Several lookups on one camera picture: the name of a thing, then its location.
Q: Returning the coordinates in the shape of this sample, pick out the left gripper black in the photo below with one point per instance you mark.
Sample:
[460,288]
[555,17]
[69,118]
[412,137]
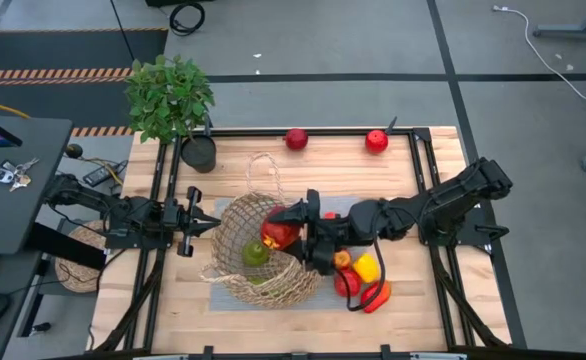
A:
[176,218]

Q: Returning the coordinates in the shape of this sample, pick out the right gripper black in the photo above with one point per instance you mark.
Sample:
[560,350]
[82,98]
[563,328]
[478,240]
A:
[330,232]

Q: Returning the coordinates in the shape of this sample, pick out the green bell pepper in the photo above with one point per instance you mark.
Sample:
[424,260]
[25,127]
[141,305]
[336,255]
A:
[255,254]

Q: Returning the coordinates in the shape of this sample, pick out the small red-yellow apple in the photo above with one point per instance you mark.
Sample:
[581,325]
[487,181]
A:
[343,260]

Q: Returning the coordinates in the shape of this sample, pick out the plain red apple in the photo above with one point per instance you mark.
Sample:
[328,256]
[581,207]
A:
[351,283]

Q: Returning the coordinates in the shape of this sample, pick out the yellow bell pepper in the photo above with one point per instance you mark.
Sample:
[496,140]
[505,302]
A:
[367,268]

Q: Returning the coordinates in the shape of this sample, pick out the dark red pomegranate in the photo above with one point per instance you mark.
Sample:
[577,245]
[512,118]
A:
[296,139]

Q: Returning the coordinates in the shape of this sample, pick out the bright red tomato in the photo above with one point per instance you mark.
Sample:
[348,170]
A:
[376,141]

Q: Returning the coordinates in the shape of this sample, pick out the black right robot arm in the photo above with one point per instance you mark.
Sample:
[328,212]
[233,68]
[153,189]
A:
[448,202]

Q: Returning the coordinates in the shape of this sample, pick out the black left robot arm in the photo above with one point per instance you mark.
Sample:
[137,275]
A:
[123,210]

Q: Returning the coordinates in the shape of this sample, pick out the grey woven placemat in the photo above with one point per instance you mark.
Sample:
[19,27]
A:
[220,304]

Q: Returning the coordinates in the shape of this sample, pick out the black power adapter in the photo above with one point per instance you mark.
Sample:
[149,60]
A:
[98,175]

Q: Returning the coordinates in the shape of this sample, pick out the green potted plant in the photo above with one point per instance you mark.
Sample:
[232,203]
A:
[168,100]

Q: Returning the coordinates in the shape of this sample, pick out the black desk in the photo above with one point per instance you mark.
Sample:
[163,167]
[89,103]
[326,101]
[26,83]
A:
[23,210]

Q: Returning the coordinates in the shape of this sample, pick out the small black plug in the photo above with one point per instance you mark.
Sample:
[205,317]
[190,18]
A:
[40,327]

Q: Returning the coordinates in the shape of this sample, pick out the key bunch with fob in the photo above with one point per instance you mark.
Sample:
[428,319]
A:
[0,175]

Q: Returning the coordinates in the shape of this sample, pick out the black equipment case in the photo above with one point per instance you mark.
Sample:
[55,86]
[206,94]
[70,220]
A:
[173,2]

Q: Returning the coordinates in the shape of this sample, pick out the black hazard-striped floor mat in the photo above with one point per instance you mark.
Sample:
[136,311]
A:
[48,50]

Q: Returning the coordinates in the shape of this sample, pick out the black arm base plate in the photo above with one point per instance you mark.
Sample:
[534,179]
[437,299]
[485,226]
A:
[473,236]
[138,243]

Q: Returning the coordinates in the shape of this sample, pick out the black aluminium table frame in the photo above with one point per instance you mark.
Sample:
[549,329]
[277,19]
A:
[253,132]

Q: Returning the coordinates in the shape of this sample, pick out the grey desk leg frame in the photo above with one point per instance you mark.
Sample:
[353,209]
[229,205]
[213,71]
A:
[563,33]

